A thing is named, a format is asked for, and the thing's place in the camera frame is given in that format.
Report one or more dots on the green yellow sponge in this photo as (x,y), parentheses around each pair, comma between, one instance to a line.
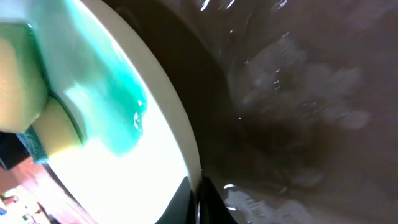
(28,111)

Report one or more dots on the white plate back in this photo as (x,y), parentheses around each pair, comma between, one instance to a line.
(137,142)

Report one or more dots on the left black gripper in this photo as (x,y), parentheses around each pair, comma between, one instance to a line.
(12,151)

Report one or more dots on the large dark brown tray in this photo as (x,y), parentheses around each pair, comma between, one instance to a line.
(293,103)

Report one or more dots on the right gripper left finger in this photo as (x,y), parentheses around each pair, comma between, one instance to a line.
(181,209)

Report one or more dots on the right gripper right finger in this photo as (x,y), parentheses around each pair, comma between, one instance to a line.
(212,208)

